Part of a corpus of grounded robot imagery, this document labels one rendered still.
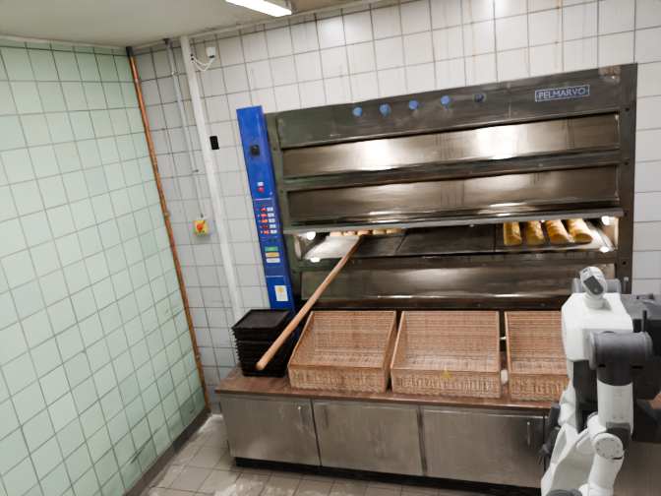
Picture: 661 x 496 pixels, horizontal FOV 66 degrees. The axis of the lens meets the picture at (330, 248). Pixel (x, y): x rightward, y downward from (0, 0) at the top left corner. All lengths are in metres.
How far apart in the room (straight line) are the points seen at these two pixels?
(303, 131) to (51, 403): 1.95
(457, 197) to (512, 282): 0.58
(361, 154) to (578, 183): 1.16
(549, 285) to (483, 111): 1.01
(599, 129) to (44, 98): 2.76
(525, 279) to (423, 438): 1.04
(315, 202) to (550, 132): 1.34
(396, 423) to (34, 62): 2.59
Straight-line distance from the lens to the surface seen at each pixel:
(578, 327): 1.76
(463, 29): 2.88
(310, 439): 3.14
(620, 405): 1.72
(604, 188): 2.95
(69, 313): 2.99
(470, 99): 2.88
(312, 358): 3.30
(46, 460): 3.02
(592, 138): 2.90
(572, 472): 2.13
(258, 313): 3.30
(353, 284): 3.18
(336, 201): 3.06
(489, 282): 3.06
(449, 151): 2.88
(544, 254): 3.01
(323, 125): 3.03
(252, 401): 3.14
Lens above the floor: 2.09
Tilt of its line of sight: 15 degrees down
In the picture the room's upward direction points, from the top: 8 degrees counter-clockwise
